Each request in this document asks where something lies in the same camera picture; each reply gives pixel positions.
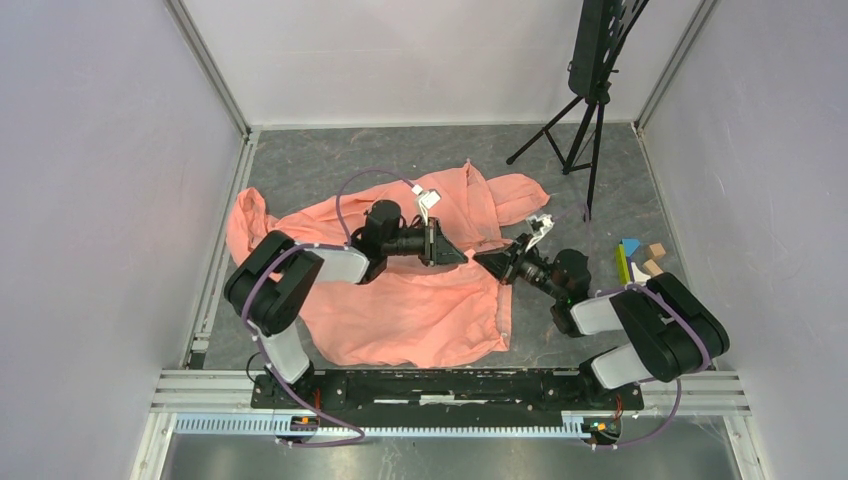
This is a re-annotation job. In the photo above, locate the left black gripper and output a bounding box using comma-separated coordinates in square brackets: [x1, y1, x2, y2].
[383, 216, 467, 266]

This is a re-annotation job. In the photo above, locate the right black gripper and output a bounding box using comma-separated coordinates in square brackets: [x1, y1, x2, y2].
[473, 232, 564, 301]

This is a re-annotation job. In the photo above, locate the salmon pink jacket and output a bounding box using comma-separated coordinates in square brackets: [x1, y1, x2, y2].
[227, 164, 549, 368]

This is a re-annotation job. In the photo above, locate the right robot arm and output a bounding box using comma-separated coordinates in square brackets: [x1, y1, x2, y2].
[473, 235, 730, 408]

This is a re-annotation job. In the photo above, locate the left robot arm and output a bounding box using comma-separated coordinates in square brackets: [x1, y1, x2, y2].
[224, 200, 468, 408]

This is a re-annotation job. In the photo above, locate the blue toy block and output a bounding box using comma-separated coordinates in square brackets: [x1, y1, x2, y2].
[620, 238, 641, 258]

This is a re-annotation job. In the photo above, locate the white toy block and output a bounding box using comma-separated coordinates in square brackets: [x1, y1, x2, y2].
[629, 262, 652, 284]

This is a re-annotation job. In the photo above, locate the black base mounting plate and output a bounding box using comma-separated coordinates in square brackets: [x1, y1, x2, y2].
[251, 368, 644, 428]

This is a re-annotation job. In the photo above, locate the tan wooden block lower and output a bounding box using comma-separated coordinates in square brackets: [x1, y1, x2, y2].
[642, 259, 664, 277]

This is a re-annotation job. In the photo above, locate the tan wooden block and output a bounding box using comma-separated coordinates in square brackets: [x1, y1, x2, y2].
[642, 259, 664, 277]
[647, 242, 667, 261]

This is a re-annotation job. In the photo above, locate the black music stand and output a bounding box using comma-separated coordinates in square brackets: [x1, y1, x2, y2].
[506, 0, 648, 221]

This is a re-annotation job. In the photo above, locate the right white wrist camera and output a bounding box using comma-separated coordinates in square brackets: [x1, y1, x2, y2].
[525, 214, 555, 251]

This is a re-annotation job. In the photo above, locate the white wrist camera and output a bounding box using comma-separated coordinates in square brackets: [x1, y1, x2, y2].
[525, 214, 555, 251]
[411, 184, 441, 225]

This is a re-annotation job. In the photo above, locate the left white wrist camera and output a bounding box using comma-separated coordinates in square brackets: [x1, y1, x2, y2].
[411, 184, 441, 225]

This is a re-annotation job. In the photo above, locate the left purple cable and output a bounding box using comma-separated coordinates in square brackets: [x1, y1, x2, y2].
[239, 168, 417, 449]

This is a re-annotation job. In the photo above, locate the purple cable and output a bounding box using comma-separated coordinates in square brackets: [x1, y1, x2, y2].
[549, 201, 713, 452]
[239, 168, 417, 449]

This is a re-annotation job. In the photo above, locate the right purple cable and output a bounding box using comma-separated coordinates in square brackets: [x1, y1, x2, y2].
[549, 201, 713, 452]

